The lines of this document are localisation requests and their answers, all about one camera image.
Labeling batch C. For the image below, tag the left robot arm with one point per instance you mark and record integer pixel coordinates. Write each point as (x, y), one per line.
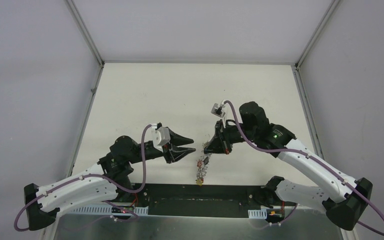
(120, 173)

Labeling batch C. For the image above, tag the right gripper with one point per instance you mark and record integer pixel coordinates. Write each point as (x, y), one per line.
(221, 144)

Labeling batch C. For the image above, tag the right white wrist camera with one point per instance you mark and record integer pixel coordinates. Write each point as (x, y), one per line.
(219, 110)

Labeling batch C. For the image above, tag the aluminium frame rail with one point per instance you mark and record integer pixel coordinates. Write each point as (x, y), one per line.
(91, 189)

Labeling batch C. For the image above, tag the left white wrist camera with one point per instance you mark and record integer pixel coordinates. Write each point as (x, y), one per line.
(160, 136)

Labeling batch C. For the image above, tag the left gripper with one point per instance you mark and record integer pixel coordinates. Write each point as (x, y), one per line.
(169, 151)

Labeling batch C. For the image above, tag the white cable duct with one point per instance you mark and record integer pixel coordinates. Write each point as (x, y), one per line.
(102, 209)
(257, 214)

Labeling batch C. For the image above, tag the left white cable duct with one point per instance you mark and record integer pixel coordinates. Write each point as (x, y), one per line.
(102, 209)

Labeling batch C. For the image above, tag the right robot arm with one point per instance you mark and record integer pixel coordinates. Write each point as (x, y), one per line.
(340, 196)

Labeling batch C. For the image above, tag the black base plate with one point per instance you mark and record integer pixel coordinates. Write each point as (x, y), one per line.
(191, 200)

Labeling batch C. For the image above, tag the right white cable duct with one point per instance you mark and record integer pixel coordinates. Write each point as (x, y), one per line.
(257, 214)

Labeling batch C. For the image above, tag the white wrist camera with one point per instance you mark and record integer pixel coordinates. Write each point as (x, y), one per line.
(219, 110)
(160, 136)

